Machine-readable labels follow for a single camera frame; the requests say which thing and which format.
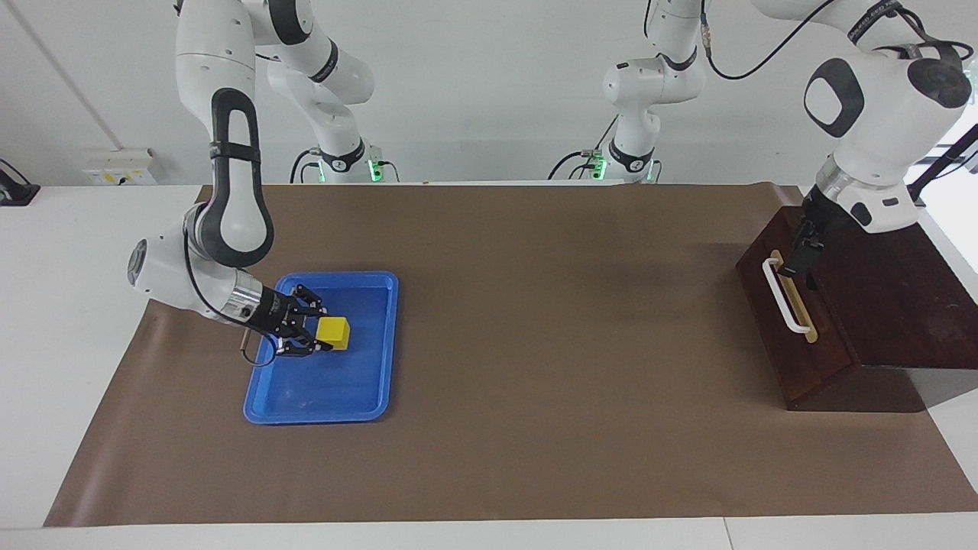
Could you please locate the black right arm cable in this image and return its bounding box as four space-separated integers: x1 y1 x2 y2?
182 228 277 368

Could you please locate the beige handle backing plate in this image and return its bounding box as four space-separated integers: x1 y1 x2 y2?
769 250 819 344

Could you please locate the dark wooden drawer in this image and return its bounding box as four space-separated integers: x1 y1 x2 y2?
736 208 858 412

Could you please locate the black pole stand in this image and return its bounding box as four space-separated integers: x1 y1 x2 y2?
908 124 978 209

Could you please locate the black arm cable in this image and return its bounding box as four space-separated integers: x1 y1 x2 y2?
182 228 277 368
701 0 965 82

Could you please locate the white drawer handle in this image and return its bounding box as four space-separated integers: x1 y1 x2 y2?
762 258 811 335

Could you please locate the dark wooden drawer cabinet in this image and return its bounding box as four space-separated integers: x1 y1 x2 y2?
736 205 978 413

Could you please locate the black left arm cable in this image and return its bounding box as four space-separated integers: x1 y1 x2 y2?
701 0 965 82

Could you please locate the blue plastic tray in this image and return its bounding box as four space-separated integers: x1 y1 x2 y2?
243 270 400 425

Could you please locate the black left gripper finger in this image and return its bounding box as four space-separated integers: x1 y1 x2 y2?
779 222 818 277
804 229 830 291

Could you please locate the brown paper table mat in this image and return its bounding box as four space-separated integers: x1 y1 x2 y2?
44 182 978 528

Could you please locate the black base cable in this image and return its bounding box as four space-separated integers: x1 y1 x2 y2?
289 148 323 184
547 115 618 183

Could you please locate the white wall socket box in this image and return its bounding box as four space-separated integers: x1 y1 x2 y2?
83 148 158 186

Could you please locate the yellow cube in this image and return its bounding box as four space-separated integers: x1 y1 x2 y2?
316 316 352 351

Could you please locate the black desk clamp object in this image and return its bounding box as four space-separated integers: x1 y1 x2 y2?
0 158 41 207

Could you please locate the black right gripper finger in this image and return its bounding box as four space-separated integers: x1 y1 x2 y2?
289 284 328 315
275 336 333 358

